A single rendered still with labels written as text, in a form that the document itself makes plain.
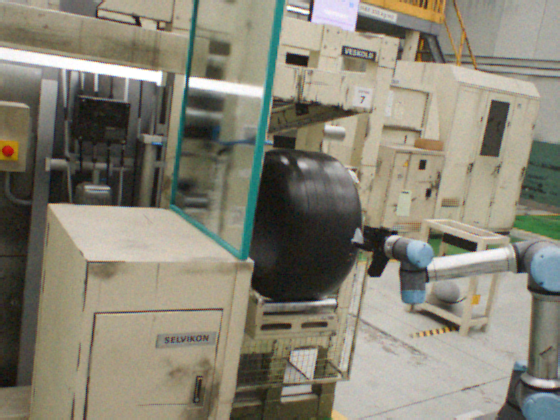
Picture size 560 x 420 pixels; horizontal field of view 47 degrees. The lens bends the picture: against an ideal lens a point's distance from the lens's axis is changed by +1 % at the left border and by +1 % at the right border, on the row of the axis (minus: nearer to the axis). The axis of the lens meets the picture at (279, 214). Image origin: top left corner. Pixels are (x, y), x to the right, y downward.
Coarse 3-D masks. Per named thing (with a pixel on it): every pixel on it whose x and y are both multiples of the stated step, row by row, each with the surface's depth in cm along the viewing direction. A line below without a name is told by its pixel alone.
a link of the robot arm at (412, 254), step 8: (400, 240) 195; (408, 240) 193; (416, 240) 192; (392, 248) 196; (400, 248) 193; (408, 248) 190; (416, 248) 188; (424, 248) 188; (400, 256) 193; (408, 256) 189; (416, 256) 187; (424, 256) 188; (432, 256) 190; (400, 264) 194; (408, 264) 191; (416, 264) 188; (424, 264) 189
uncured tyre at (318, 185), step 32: (288, 160) 232; (320, 160) 237; (288, 192) 225; (320, 192) 225; (352, 192) 232; (256, 224) 273; (288, 224) 224; (320, 224) 222; (352, 224) 228; (256, 256) 268; (288, 256) 224; (320, 256) 224; (256, 288) 244; (288, 288) 230; (320, 288) 235
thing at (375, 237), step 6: (366, 228) 210; (372, 228) 206; (378, 228) 206; (384, 228) 207; (366, 234) 209; (372, 234) 206; (378, 234) 205; (384, 234) 203; (390, 234) 201; (396, 234) 203; (366, 240) 209; (372, 240) 206; (378, 240) 206; (384, 240) 201; (366, 246) 208; (372, 246) 207; (378, 246) 205; (384, 246) 200; (384, 252) 201
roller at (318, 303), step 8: (264, 304) 234; (272, 304) 236; (280, 304) 237; (288, 304) 239; (296, 304) 240; (304, 304) 242; (312, 304) 244; (320, 304) 245; (328, 304) 247; (336, 304) 249
